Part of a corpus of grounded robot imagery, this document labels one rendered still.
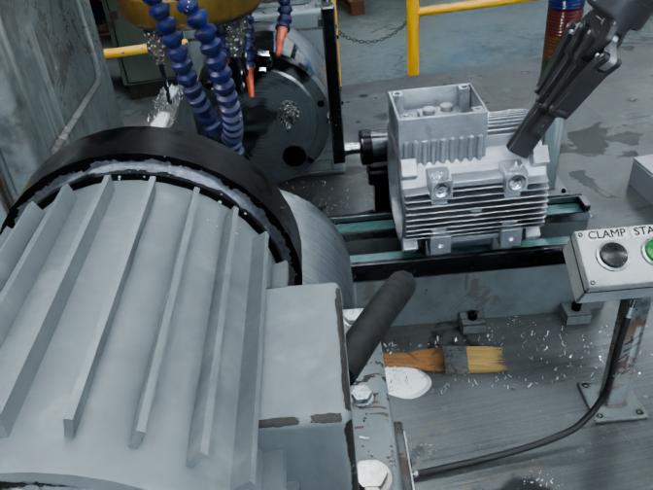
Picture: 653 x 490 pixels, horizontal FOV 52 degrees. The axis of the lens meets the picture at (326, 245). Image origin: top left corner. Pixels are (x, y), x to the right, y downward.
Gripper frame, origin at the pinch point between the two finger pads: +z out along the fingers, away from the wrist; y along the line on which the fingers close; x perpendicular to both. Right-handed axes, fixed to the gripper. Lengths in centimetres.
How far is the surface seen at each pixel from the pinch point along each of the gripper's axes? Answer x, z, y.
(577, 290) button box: 4.3, 8.0, 22.2
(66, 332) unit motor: -45, -2, 60
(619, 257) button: 5.4, 2.3, 22.5
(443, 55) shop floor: 101, 70, -332
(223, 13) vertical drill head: -42.1, 2.0, 1.7
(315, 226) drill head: -25.8, 13.6, 19.8
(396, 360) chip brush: -1.4, 36.5, 9.2
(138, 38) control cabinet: -74, 129, -306
